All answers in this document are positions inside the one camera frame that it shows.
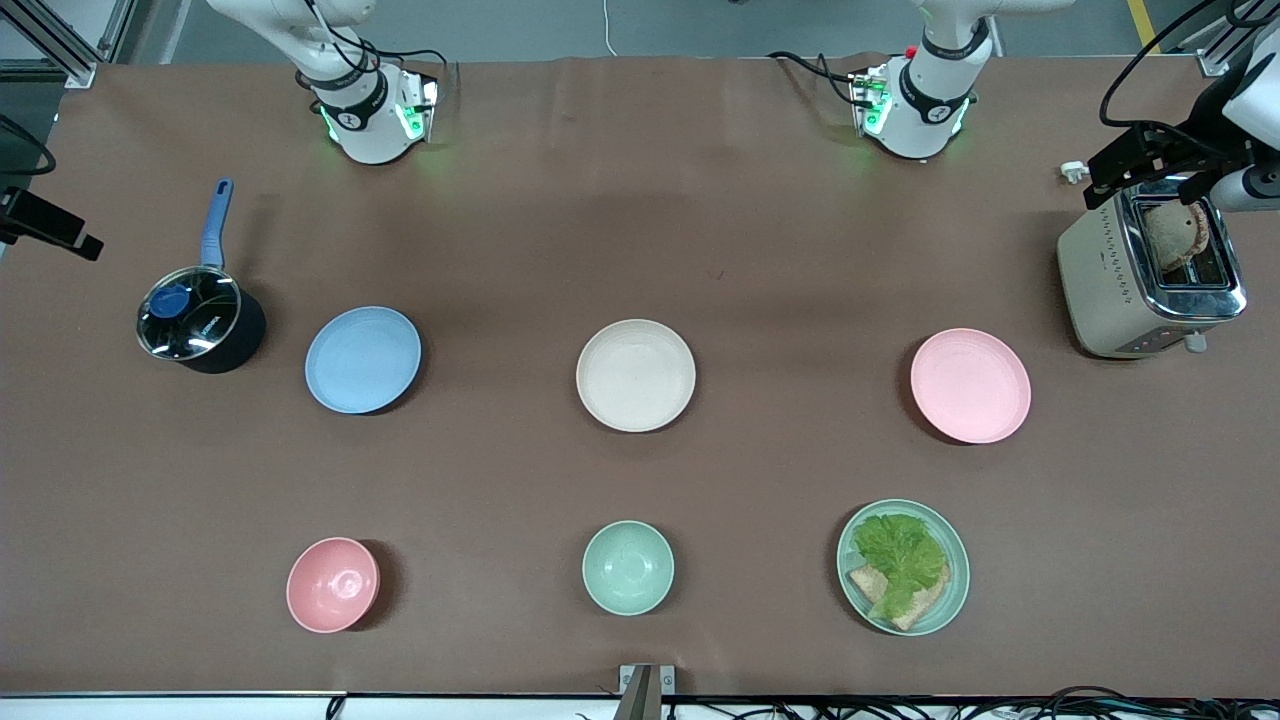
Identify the pink plate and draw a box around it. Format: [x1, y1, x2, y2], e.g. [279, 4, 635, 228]
[910, 328, 1032, 445]

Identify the green plate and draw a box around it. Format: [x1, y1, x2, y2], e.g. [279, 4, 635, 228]
[836, 499, 971, 637]

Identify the glass lid blue knob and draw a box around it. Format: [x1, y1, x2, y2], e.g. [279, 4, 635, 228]
[137, 266, 243, 361]

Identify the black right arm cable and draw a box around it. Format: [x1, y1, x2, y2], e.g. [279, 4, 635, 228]
[0, 113, 57, 178]

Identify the black base cable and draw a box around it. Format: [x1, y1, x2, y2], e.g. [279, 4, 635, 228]
[355, 38, 463, 96]
[768, 50, 863, 106]

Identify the beige chrome toaster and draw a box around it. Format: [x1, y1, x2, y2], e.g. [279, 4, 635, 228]
[1057, 175, 1249, 361]

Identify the black saucepan blue handle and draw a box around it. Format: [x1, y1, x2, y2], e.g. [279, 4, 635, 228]
[135, 178, 268, 376]

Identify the green bowl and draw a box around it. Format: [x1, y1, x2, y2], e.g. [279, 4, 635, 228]
[582, 520, 675, 617]

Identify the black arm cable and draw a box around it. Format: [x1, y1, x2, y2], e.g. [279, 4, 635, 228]
[1098, 0, 1280, 151]
[0, 113, 57, 178]

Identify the black cable bundle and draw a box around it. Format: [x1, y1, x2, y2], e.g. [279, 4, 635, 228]
[665, 685, 1280, 720]

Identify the beige plate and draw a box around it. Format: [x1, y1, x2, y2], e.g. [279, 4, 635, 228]
[576, 319, 697, 434]

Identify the green lettuce leaf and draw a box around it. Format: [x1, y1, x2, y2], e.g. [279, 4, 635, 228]
[852, 513, 949, 621]

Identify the brown bread slice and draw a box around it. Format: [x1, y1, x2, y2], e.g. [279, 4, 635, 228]
[848, 562, 953, 633]

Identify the brown toast slice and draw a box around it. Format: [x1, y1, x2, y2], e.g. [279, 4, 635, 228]
[1143, 198, 1211, 273]

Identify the metal camera bracket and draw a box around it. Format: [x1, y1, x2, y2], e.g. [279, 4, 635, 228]
[618, 664, 676, 720]

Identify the aluminium frame profile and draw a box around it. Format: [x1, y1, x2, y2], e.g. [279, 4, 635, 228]
[1195, 0, 1280, 78]
[0, 0, 101, 89]

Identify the brown table cover sheet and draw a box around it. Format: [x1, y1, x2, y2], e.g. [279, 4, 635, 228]
[0, 55, 1280, 698]

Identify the pink bowl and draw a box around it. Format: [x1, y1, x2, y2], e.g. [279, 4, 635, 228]
[286, 537, 381, 634]

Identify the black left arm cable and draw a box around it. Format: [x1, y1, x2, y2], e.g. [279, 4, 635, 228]
[1098, 0, 1280, 151]

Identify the blue plate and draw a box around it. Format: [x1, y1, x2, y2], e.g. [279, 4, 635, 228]
[304, 306, 423, 415]

